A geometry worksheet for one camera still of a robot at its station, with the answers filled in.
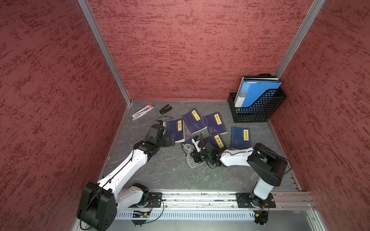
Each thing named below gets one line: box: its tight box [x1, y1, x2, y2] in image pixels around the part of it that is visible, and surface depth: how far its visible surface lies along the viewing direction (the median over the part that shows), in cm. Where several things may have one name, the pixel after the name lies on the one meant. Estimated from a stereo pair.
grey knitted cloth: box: [182, 143, 199, 168], surface depth 89 cm
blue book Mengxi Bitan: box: [230, 126, 252, 150], surface depth 102 cm
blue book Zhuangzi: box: [166, 118, 185, 143], surface depth 103 cm
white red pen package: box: [131, 103, 157, 121], surface depth 116 cm
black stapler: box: [159, 103, 172, 115], surface depth 116 cm
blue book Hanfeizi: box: [204, 132, 228, 152], surface depth 97 cm
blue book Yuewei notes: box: [203, 111, 228, 136], surface depth 108 cm
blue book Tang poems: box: [181, 108, 208, 135], surface depth 109 cm
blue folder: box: [234, 80, 282, 108], surface depth 96 cm
